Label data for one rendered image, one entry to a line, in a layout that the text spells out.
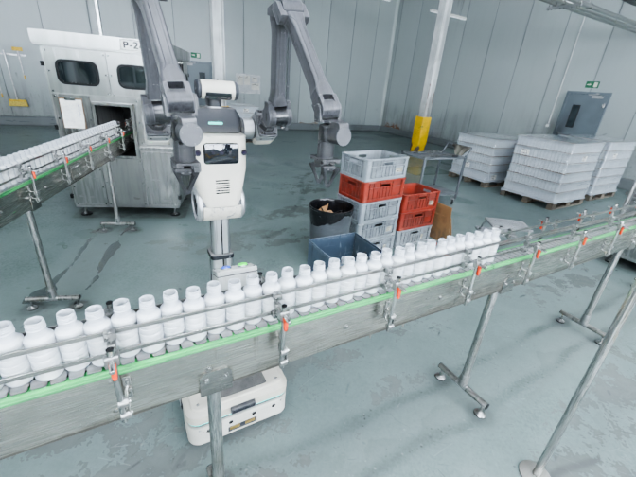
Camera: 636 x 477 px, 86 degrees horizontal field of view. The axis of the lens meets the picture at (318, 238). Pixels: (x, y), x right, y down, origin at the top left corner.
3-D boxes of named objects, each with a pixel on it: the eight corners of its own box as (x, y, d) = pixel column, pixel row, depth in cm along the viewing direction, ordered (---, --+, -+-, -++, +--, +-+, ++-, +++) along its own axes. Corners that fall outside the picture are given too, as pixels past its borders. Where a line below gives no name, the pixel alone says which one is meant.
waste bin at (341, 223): (317, 275, 337) (323, 215, 311) (297, 256, 372) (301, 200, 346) (355, 267, 358) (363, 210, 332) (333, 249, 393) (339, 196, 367)
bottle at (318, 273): (317, 296, 127) (321, 256, 120) (327, 305, 122) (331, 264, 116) (304, 301, 123) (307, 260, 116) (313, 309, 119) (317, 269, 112)
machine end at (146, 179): (114, 182, 558) (91, 43, 477) (198, 184, 585) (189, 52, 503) (71, 217, 417) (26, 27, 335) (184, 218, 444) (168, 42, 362)
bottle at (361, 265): (352, 287, 135) (358, 249, 128) (366, 291, 132) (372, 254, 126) (345, 293, 130) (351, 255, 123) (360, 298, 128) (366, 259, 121)
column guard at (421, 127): (415, 155, 1040) (423, 116, 995) (407, 152, 1071) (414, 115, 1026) (425, 154, 1059) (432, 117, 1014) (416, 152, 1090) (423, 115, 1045)
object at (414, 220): (397, 232, 400) (401, 214, 391) (375, 220, 431) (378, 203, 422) (432, 224, 431) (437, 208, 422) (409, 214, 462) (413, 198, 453)
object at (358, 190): (362, 203, 341) (365, 182, 332) (337, 192, 370) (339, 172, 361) (403, 197, 375) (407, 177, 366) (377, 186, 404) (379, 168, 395)
